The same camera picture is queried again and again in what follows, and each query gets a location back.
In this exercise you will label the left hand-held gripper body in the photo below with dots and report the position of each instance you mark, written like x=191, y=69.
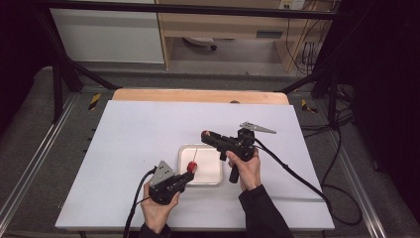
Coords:
x=163, y=185

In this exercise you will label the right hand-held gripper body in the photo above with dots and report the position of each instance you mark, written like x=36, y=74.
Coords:
x=242, y=145

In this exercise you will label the white square tray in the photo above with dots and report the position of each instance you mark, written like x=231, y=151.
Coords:
x=206, y=172

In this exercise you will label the person's right hand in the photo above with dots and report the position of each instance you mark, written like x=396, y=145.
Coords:
x=247, y=173

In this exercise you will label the person's left hand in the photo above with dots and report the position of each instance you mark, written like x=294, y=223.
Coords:
x=157, y=213

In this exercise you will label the wooden table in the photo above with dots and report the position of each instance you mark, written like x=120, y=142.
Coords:
x=198, y=95

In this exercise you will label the white board table cover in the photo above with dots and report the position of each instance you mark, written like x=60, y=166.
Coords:
x=138, y=132

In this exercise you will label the yellow black hazard tape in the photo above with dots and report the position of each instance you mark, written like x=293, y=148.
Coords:
x=307, y=106
x=94, y=101

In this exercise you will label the office chair base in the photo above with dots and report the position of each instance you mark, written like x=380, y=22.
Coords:
x=199, y=41

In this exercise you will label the light wooden desk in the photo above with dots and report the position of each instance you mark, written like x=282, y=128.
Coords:
x=228, y=24

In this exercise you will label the white cabinet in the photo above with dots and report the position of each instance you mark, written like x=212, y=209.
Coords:
x=105, y=36

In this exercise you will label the aluminium rail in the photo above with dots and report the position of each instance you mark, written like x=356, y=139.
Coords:
x=36, y=155
x=360, y=195

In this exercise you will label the black metal frame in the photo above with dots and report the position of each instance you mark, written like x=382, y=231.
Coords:
x=57, y=86

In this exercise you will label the white wall socket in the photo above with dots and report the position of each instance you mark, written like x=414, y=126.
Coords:
x=292, y=4

